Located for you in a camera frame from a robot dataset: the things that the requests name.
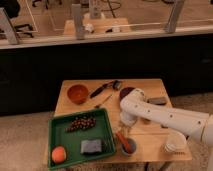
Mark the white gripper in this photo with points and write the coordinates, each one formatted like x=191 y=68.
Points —
x=128 y=119

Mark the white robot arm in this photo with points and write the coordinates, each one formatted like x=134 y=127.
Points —
x=198 y=125

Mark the small grey-blue cup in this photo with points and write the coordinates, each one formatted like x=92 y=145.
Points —
x=133 y=146

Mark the purple bowl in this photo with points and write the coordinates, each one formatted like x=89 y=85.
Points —
x=125 y=91

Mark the dark grey block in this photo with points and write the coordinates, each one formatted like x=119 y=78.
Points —
x=157 y=101

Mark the small screwdriver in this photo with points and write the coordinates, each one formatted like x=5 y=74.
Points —
x=105 y=100

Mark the bunch of dark grapes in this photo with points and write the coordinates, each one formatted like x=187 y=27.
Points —
x=82 y=123

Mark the grey-blue sponge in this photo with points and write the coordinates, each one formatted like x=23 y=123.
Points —
x=91 y=146

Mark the white plastic cup stack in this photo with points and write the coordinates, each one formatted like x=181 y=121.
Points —
x=175 y=142

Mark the orange bowl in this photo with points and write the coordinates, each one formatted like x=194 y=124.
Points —
x=78 y=94

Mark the green plastic tray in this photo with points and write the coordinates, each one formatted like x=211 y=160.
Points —
x=72 y=141

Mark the orange fruit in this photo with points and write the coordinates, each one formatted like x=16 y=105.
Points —
x=58 y=154

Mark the wooden background table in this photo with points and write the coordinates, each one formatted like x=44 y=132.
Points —
x=100 y=25

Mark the black-handled dish brush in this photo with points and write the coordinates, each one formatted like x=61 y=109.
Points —
x=115 y=85

